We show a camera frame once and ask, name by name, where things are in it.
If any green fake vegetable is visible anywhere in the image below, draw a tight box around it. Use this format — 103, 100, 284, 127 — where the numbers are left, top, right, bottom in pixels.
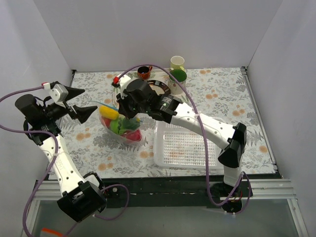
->
122, 118, 141, 131

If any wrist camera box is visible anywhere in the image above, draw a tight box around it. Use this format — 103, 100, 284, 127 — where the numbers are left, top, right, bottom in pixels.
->
49, 84, 69, 107
112, 74, 133, 98

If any clear zip top bag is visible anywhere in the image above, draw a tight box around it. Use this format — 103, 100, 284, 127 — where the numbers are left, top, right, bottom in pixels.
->
90, 101, 142, 144

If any small orange brown cup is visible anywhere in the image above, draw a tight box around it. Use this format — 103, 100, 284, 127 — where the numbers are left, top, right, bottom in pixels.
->
137, 66, 153, 80

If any floral mug green inside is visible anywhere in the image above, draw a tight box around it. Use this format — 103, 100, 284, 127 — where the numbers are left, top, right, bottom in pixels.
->
168, 69, 187, 95

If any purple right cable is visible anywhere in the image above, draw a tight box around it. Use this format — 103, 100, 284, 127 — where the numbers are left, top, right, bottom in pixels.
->
116, 64, 253, 207

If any white perforated plastic basket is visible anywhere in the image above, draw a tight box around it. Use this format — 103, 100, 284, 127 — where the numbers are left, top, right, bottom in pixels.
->
153, 121, 224, 170

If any yellow fake corn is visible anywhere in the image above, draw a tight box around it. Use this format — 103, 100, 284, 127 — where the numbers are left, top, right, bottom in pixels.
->
99, 106, 119, 120

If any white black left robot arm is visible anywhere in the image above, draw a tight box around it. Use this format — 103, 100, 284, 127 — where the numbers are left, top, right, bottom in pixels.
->
15, 81, 107, 222

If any pale yellow green mug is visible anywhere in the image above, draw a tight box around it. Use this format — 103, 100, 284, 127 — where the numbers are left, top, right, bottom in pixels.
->
170, 55, 185, 71

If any floral table mat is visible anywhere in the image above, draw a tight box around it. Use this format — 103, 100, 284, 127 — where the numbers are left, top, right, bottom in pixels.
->
61, 68, 276, 178

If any dark rimmed ceramic plate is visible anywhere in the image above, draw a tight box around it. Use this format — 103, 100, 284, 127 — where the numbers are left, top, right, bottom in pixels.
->
146, 80, 170, 95

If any purple cable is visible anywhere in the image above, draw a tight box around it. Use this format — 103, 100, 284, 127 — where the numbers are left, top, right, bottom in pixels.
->
116, 64, 253, 207
0, 85, 130, 237

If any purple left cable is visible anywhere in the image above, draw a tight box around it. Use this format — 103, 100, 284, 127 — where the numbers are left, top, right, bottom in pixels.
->
0, 85, 130, 237

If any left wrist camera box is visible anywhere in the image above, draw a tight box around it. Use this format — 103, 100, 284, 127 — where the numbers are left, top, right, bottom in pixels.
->
49, 84, 69, 107

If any floral serving tray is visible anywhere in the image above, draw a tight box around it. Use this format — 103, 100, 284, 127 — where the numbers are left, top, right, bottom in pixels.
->
112, 69, 190, 109

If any aluminium frame rail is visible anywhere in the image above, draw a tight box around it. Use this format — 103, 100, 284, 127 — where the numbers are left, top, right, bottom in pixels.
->
20, 66, 309, 237

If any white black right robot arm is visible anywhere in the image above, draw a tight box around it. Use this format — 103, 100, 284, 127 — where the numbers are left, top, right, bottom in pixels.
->
112, 77, 247, 206

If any red fake fruit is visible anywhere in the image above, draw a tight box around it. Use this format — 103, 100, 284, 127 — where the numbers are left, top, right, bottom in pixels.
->
121, 129, 142, 144

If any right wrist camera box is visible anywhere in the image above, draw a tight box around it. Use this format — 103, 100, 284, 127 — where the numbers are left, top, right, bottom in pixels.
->
112, 74, 133, 98

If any lime green fake fruit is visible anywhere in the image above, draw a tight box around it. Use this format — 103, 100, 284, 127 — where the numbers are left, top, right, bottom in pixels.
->
110, 118, 123, 135

